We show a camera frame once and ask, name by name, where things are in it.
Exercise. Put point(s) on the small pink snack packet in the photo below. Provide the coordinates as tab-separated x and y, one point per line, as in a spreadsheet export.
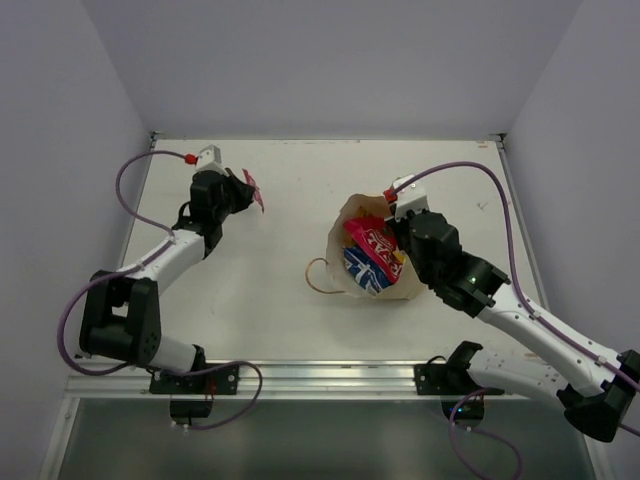
256	196

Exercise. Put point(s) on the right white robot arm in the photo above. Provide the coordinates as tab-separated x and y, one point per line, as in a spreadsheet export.
593	384

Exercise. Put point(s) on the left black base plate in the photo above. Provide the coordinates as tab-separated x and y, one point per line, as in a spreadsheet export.
223	381

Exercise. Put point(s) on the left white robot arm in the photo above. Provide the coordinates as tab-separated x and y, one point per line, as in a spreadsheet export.
122	318

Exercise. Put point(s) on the blue white snack bag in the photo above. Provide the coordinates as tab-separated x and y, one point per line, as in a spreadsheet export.
366	273

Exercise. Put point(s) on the brown paper bag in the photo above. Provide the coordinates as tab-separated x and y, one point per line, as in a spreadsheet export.
327	275

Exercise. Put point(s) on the aluminium mounting rail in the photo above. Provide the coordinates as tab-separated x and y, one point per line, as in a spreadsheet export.
289	380

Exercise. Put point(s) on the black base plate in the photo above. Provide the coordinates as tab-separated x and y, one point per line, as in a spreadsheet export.
436	377
223	381

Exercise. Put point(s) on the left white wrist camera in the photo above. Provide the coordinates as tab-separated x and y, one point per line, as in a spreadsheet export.
208	159

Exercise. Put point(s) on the large red snack bag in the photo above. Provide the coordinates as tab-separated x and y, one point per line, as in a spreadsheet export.
376	239

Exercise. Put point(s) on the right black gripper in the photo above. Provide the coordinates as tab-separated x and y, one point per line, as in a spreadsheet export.
401	223

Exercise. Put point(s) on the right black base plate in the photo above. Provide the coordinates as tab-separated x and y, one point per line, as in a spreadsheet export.
436	377

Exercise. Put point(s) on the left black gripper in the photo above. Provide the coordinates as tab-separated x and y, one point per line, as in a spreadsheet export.
232	192

